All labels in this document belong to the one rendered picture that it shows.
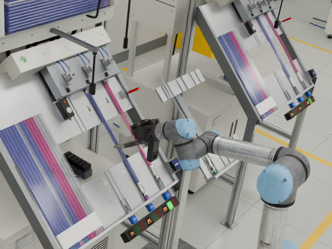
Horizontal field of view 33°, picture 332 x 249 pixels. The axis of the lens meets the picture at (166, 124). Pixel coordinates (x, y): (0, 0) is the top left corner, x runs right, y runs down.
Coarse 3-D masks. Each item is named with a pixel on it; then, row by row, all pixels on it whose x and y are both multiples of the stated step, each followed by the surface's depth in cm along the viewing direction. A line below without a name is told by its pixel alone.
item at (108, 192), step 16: (128, 160) 234; (144, 160) 239; (160, 160) 245; (96, 176) 220; (112, 176) 225; (128, 176) 231; (144, 176) 236; (160, 176) 242; (96, 192) 218; (112, 192) 223; (128, 192) 228; (96, 208) 215; (112, 208) 220; (128, 208) 225; (48, 224) 200
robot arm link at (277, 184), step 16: (288, 160) 184; (272, 176) 179; (288, 176) 178; (304, 176) 185; (272, 192) 180; (288, 192) 178; (272, 208) 185; (288, 208) 187; (272, 224) 188; (272, 240) 191
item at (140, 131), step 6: (144, 120) 219; (150, 120) 217; (156, 120) 214; (132, 126) 218; (138, 126) 215; (144, 126) 215; (150, 126) 213; (132, 132) 218; (138, 132) 217; (144, 132) 216; (150, 132) 215; (138, 138) 218; (144, 138) 216; (156, 138) 212
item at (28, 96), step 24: (0, 96) 205; (24, 96) 211; (48, 96) 219; (72, 96) 226; (96, 96) 234; (120, 96) 243; (0, 120) 201; (48, 120) 215; (72, 120) 222; (96, 120) 230
